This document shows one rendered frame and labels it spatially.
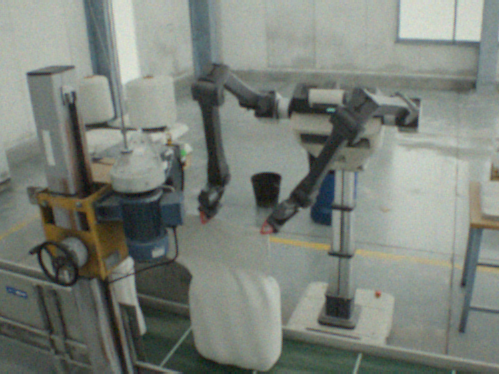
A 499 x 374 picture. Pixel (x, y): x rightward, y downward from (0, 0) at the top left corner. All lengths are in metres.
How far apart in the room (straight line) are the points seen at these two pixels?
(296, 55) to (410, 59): 2.22
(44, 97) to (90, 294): 0.73
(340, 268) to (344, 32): 7.64
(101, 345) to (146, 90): 1.01
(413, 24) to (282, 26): 2.52
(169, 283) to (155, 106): 1.32
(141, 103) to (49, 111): 0.30
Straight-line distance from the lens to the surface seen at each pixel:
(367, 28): 9.77
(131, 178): 1.61
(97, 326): 2.01
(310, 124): 2.10
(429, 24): 9.63
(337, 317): 2.74
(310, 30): 10.01
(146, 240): 1.72
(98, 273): 1.83
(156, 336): 2.57
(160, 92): 1.68
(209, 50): 10.58
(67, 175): 1.71
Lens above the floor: 1.98
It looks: 23 degrees down
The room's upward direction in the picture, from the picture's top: 3 degrees counter-clockwise
